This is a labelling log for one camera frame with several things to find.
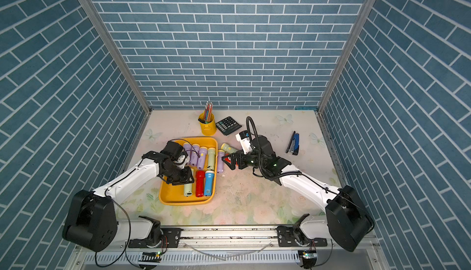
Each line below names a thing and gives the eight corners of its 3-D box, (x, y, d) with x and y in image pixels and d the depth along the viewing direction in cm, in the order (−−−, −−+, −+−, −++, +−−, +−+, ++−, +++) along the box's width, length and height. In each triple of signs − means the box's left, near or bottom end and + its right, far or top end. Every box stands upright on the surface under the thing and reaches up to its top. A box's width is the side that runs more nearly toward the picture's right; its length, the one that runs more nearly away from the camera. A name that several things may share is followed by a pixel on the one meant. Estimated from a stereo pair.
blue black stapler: (285, 152, 102) (286, 149, 100) (289, 133, 112) (290, 130, 109) (297, 155, 101) (298, 152, 99) (299, 135, 110) (301, 132, 108)
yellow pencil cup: (200, 135, 109) (196, 124, 101) (202, 125, 114) (199, 113, 106) (215, 135, 109) (213, 124, 101) (216, 125, 115) (215, 113, 106)
